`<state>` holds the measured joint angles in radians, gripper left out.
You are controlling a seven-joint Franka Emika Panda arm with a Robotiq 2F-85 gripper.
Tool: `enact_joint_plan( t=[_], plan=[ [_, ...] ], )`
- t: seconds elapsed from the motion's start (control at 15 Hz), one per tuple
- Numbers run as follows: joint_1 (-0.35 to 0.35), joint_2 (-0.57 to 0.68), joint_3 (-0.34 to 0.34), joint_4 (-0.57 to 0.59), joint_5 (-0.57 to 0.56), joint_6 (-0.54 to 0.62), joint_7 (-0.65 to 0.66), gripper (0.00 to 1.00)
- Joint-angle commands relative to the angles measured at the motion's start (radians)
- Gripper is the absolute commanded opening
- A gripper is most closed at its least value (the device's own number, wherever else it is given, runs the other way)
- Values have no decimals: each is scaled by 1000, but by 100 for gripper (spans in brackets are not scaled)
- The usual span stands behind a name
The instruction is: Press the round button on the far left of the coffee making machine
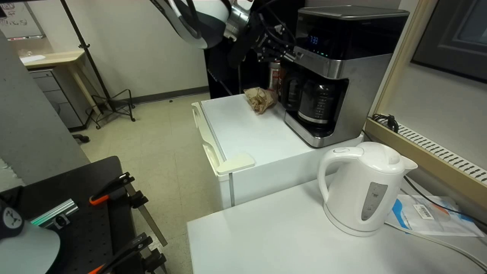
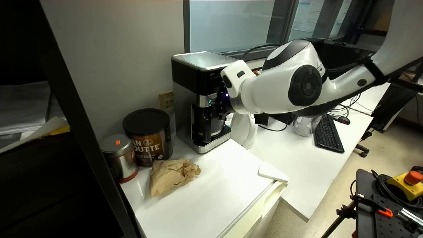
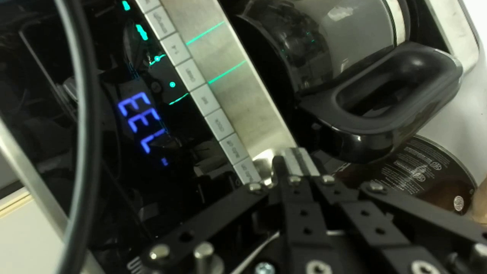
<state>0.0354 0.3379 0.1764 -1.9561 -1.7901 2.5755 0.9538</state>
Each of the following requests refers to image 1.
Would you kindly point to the red and white can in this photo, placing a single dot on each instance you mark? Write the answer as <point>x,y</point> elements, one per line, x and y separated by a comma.
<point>274,76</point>

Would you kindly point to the aluminium rail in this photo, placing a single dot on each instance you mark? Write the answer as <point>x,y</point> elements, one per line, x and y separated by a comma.
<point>55,214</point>

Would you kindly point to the black and steel coffee machine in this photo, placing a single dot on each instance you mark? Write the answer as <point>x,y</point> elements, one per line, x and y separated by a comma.
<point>354,57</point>

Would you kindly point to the white paper sheet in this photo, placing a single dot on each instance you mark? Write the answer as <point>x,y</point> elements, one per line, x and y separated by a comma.
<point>32,58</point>

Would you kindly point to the clear plastic bag with papers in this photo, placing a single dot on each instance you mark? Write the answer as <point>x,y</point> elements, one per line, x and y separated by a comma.
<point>449,220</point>

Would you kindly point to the crumpled brown paper bag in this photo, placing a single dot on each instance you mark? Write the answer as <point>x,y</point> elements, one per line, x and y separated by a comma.
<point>260,99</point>

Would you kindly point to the white mini fridge door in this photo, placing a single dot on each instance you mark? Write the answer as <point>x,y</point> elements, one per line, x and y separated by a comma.
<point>213,152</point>

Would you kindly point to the white mini fridge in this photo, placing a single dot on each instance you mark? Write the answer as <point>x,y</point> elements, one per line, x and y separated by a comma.
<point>266,144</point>

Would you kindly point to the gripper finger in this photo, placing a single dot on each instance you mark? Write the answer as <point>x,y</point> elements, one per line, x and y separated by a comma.
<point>279,45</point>
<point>274,56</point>

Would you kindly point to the white vent grille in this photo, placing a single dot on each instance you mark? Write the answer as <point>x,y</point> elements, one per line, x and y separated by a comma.
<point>441,152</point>

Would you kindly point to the white electric kettle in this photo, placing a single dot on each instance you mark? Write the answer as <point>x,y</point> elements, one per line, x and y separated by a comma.
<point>361,186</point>

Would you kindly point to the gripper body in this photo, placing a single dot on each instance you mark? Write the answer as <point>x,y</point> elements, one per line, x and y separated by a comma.
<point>258,30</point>

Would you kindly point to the grey drawer cabinet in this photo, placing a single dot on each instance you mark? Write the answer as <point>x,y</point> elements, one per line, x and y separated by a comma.
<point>57,99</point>

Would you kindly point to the black cabinet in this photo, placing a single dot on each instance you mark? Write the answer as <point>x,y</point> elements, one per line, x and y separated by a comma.
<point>224,80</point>

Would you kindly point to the black framed picture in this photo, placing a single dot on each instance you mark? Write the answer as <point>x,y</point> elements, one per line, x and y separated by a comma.
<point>449,34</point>

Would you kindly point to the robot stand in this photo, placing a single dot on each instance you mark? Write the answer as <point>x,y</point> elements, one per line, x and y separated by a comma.
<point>91,228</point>

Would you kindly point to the whiteboard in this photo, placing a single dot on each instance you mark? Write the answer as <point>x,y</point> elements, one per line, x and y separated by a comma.
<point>19,19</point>

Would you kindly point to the black and orange clamp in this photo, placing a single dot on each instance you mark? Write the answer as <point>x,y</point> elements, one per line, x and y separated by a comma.
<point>114,186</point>
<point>125,251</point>

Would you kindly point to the black stand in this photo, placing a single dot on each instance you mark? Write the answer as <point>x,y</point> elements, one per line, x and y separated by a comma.
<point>93,64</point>

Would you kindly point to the grey partition panel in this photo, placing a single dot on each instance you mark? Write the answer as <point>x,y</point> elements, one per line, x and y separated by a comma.
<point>34,125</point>

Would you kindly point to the wooden desk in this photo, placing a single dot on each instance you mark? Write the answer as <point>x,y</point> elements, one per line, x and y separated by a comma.
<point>61,59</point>

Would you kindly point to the glass coffee carafe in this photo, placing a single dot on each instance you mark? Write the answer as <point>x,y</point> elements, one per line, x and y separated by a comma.
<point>317,101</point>

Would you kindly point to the black chair caster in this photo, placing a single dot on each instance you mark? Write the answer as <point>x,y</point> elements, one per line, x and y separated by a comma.
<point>81,138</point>

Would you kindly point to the red marker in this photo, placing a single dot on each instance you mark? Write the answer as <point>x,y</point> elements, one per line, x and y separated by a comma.
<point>24,38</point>

